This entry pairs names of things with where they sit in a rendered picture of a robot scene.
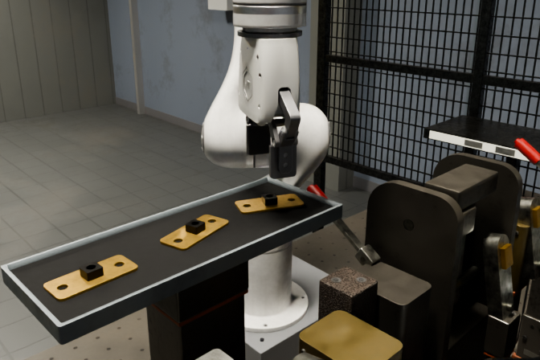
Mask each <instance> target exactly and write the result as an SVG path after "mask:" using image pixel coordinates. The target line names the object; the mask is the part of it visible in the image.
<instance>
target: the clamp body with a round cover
mask: <svg viewBox="0 0 540 360"><path fill-rule="evenodd" d="M402 352H403V344H402V343H401V341H399V340H398V339H396V338H394V337H392V336H390V335H388V334H387V333H384V332H383V331H381V330H379V329H377V328H375V327H373V326H372V325H369V324H368V323H366V322H364V321H362V320H360V319H358V318H357V317H355V316H353V315H351V314H349V313H347V312H345V311H341V310H337V311H334V312H332V313H330V314H329V315H327V316H326V317H323V318H322V319H321V320H320V321H317V322H316V323H314V324H313V325H311V326H310V327H308V328H307V329H304V330H303V331H301V332H300V334H299V354H300V353H308V354H311V355H314V356H316V357H319V358H322V359H324V360H402Z"/></svg>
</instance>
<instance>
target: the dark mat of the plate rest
mask: <svg viewBox="0 0 540 360"><path fill-rule="evenodd" d="M271 193H273V194H275V196H277V195H283V194H295V195H296V196H297V197H298V198H300V199H301V200H302V201H303V202H304V206H302V207H294V208H288V209H282V210H276V211H265V212H260V213H254V214H248V215H243V214H241V213H240V211H239V210H238V208H237V207H236V205H235V202H236V201H240V200H247V199H253V198H261V195H262V194H271ZM331 207H332V206H330V205H328V204H325V203H323V202H320V201H317V200H315V199H313V198H309V197H307V196H304V195H302V194H298V193H297V192H294V191H291V190H288V189H285V188H284V187H281V186H278V185H275V184H273V183H270V182H266V183H264V184H261V185H258V186H254V187H252V188H249V189H246V190H242V191H240V192H238V193H235V194H231V195H228V196H226V197H223V198H219V199H216V200H214V201H211V202H208V203H205V204H203V205H200V206H197V207H193V208H190V209H188V210H185V211H181V212H179V213H177V214H174V215H170V216H167V217H165V218H162V219H158V220H155V221H153V222H151V223H147V224H144V225H141V226H139V227H135V228H132V229H129V230H127V231H123V232H121V233H118V234H115V235H111V236H109V237H106V238H103V239H99V240H97V241H94V242H91V243H88V244H85V245H83V246H80V247H76V248H73V249H71V250H68V251H65V252H61V253H59V254H57V255H54V256H50V257H47V258H45V259H42V260H38V261H35V262H33V263H31V264H27V265H24V266H22V267H19V268H15V269H12V270H10V271H11V272H12V273H13V274H14V275H15V276H16V277H17V278H18V279H19V280H20V281H21V282H22V283H23V285H24V286H25V287H26V288H27V289H28V290H29V291H30V292H31V293H32V294H33V295H34V296H35V297H36V298H37V299H38V300H39V301H40V302H41V303H42V304H43V305H44V306H45V307H46V308H47V309H48V310H49V311H50V312H51V313H52V314H53V315H54V316H55V317H56V319H57V320H58V321H59V322H61V323H64V322H65V321H69V320H71V319H72V318H75V317H78V316H80V315H82V314H84V313H87V312H89V311H92V310H94V309H97V308H99V307H101V306H103V305H106V304H108V303H110V302H112V301H115V300H117V299H120V298H122V297H125V296H127V295H129V294H131V293H134V292H136V291H138V290H140V289H143V288H145V287H148V286H150V285H152V284H155V283H157V282H159V281H161V280H164V279H166V278H168V277H171V276H173V275H176V274H178V273H180V272H183V271H185V270H187V269H189V268H193V267H194V266H196V265H199V264H201V263H204V262H206V261H208V260H211V259H213V258H215V257H217V256H221V255H222V254H224V253H227V252H229V251H232V250H234V249H236V248H239V247H241V246H243V245H245V244H247V243H250V242H252V241H255V240H257V239H260V238H262V237H264V236H266V235H269V234H272V233H273V232H275V231H279V230H280V229H283V228H285V227H288V226H290V225H292V224H294V223H297V222H299V221H301V220H303V219H307V218H308V217H310V216H313V215H315V214H318V213H320V212H322V211H325V210H327V209H329V208H331ZM203 215H212V216H215V217H218V218H221V219H226V220H228V221H229V224H228V225H227V226H225V227H224V228H222V229H220V230H219V231H217V232H216V233H214V234H213V235H211V236H209V237H207V238H206V239H204V240H203V241H201V242H200V243H197V244H196V245H194V246H193V247H191V248H190V249H188V250H186V251H180V250H178V249H175V248H172V247H168V246H166V245H163V244H161V243H160V239H162V238H163V237H165V236H167V235H169V234H170V233H172V232H174V231H176V230H177V229H179V228H181V227H183V226H185V225H186V223H188V222H190V221H191V220H193V219H197V218H199V217H201V216H203ZM117 255H122V256H124V257H126V258H127V259H129V260H131V261H132V262H134V263H135V264H136V265H137V266H138V270H136V271H135V272H132V273H130V274H128V275H126V276H123V277H121V278H118V279H116V280H113V281H111V282H109V283H107V284H103V285H101V286H100V287H97V288H94V289H92V290H90V291H88V292H85V293H82V294H80V295H79V296H76V297H73V298H71V299H69V300H66V301H57V300H56V299H55V298H54V297H53V296H52V295H50V294H49V293H48V292H47V291H46V290H45V289H44V287H43V285H44V284H45V283H47V282H48V281H51V280H54V279H57V278H59V277H61V276H65V275H67V274H69V273H72V272H75V271H77V270H80V267H81V266H83V265H85V264H89V263H91V262H93V261H96V262H97V263H98V262H101V261H102V260H106V259H108V258H111V257H113V256H117Z"/></svg>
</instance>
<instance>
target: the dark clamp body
mask: <svg viewBox="0 0 540 360"><path fill-rule="evenodd" d="M355 271H358V272H360V273H362V274H364V275H366V276H369V277H371V278H373V279H375V280H377V281H378V291H377V302H376V314H375V323H374V327H375V328H377V329H379V330H381V331H383V332H384V333H387V334H388V335H390V336H392V337H393V338H396V339H398V340H399V341H401V343H402V344H403V352H402V360H423V356H424V349H425V342H426V333H427V326H428V311H429V304H430V296H431V288H432V286H431V284H429V283H428V282H427V281H425V280H421V279H420V278H418V277H415V276H413V275H410V274H408V273H406V272H403V271H401V270H399V269H397V268H394V267H392V266H390V265H388V264H384V263H383V262H380V261H379V262H377V263H375V264H373V265H369V264H364V265H363V266H361V267H360V268H358V269H356V270H355Z"/></svg>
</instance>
